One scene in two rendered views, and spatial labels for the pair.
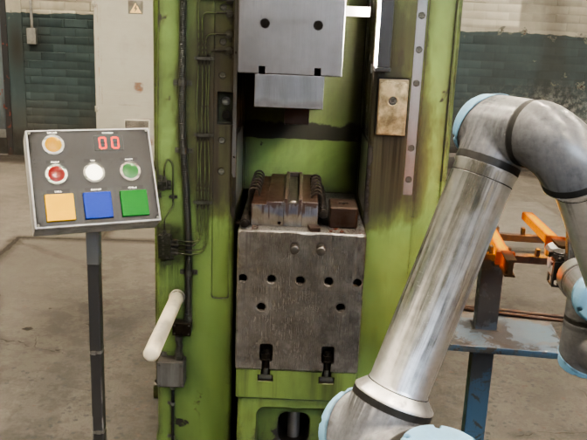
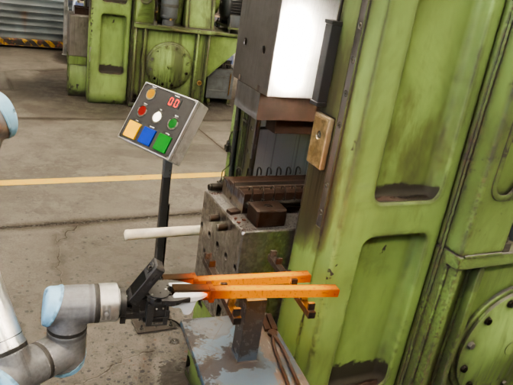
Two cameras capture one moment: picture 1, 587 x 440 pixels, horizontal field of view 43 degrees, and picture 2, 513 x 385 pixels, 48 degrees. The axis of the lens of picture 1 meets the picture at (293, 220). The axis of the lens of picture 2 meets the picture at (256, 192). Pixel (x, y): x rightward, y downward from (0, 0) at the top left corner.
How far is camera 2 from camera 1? 2.22 m
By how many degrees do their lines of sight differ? 58
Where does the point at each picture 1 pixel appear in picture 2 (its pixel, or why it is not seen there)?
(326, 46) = (264, 69)
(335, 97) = not seen: hidden behind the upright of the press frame
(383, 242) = (299, 258)
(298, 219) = (236, 201)
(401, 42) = (337, 82)
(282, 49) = (248, 64)
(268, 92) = (239, 96)
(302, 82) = (252, 94)
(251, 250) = (206, 207)
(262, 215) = (226, 188)
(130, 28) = not seen: outside the picture
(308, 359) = (212, 307)
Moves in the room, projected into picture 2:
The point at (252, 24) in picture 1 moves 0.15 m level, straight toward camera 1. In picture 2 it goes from (240, 41) to (202, 38)
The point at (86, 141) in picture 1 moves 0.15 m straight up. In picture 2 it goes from (165, 98) to (168, 63)
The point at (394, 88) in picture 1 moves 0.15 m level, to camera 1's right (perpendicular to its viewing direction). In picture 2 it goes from (321, 123) to (346, 138)
